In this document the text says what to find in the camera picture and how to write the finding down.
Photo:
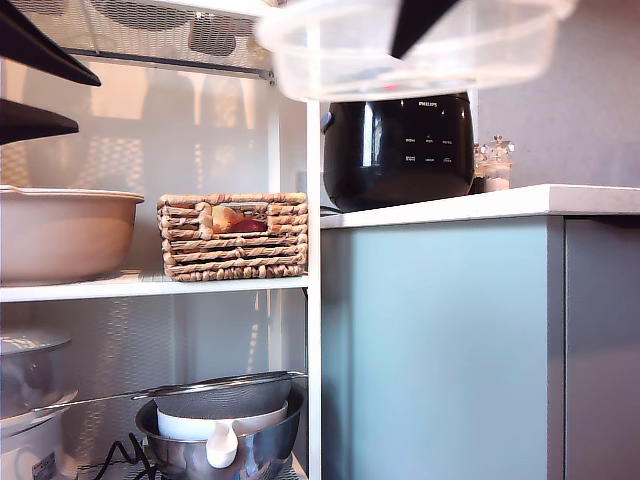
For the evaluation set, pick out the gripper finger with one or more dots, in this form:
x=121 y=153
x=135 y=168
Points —
x=420 y=25
x=30 y=122
x=35 y=45

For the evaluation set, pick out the clear plastic microwave lid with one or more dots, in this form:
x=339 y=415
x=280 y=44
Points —
x=340 y=60

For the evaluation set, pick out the glass pot lid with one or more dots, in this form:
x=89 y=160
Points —
x=30 y=342

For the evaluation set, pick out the white metal shelf unit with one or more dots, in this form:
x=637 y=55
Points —
x=314 y=300

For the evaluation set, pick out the large beige bowl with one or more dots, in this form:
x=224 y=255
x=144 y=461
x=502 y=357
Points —
x=65 y=240

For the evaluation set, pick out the black Philips rice cooker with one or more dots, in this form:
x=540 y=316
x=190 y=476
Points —
x=380 y=165

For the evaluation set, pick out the clear pepper mill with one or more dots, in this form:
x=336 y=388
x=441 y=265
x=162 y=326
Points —
x=480 y=165

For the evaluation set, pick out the clear salt mill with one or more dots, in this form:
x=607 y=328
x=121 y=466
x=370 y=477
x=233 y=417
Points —
x=499 y=170

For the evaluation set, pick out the pale round cup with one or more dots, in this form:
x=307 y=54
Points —
x=254 y=45

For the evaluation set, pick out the dark square container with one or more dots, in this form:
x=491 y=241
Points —
x=212 y=37

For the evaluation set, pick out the yellow fruit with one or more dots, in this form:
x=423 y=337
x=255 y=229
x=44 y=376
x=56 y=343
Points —
x=223 y=217

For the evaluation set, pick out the red apple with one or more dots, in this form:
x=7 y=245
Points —
x=250 y=226

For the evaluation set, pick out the woven wicker basket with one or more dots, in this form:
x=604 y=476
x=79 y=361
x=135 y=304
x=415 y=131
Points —
x=235 y=255

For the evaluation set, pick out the steel pot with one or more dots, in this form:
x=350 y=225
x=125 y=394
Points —
x=30 y=380

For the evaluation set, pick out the grey-blue kitchen cabinet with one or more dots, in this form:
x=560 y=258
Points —
x=440 y=350

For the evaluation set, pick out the white electric cooker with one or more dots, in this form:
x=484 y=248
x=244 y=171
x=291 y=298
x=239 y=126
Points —
x=25 y=450

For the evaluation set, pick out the metal mesh sieve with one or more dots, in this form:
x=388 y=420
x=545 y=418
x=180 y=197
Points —
x=225 y=400

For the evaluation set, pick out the steel mixing bowl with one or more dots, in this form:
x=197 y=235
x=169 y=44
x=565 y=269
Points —
x=250 y=450

